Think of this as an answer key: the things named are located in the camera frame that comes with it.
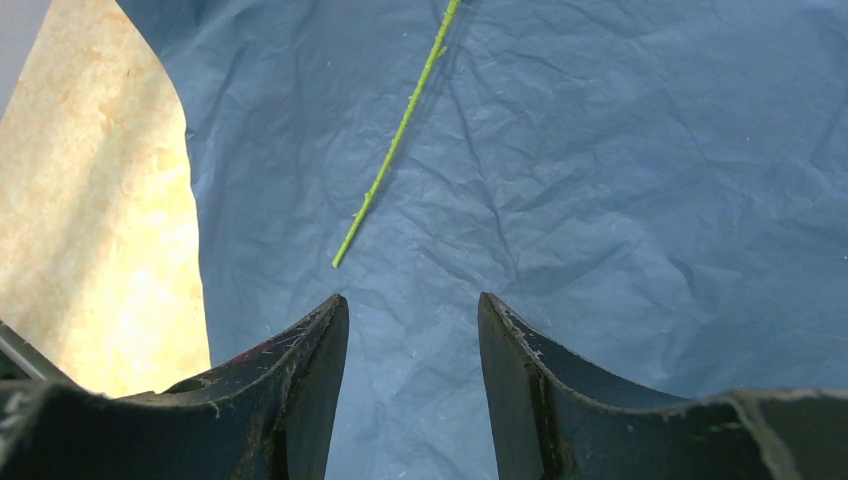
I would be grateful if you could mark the white rose stem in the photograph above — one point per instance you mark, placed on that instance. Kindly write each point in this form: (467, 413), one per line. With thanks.
(436, 51)

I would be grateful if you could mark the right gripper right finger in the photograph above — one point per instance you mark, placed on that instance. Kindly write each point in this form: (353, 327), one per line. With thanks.
(556, 415)

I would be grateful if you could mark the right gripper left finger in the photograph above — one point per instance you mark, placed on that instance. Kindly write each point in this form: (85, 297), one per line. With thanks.
(267, 413)

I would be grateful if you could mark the aluminium front rail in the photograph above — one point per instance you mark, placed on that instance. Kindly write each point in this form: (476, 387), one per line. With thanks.
(20, 360)

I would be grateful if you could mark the blue wrapping paper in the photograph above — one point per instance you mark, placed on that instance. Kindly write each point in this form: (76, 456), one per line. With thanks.
(659, 185)

